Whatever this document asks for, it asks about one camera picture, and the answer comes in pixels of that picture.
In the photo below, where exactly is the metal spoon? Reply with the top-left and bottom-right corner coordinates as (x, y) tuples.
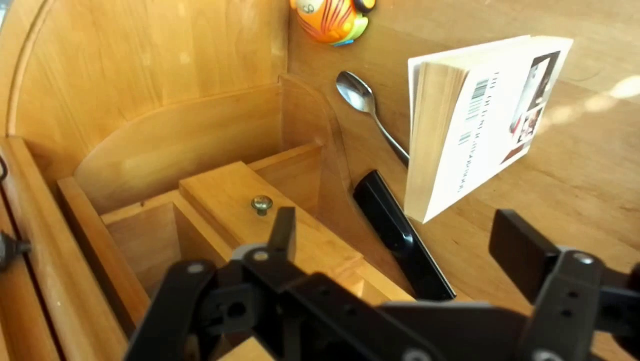
(333, 68), (412, 167)

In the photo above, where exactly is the black roll-top handle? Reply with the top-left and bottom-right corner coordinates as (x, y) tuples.
(0, 228), (31, 272)

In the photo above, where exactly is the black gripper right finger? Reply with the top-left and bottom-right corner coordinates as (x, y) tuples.
(488, 206), (640, 361)

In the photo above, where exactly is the round brass drawer knob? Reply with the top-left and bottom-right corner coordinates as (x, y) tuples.
(249, 193), (276, 219)

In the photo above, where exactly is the wooden roll-top desk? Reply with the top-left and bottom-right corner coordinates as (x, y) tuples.
(0, 0), (640, 361)

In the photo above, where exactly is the orange toy car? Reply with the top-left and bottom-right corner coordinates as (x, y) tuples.
(287, 0), (380, 50)

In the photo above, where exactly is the small wooden desk drawer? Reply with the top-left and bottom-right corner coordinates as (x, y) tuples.
(176, 158), (366, 286)

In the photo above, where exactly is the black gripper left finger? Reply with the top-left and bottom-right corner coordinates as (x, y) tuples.
(121, 205), (401, 361)

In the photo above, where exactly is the white paperback book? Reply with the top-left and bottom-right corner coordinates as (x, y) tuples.
(401, 33), (576, 224)

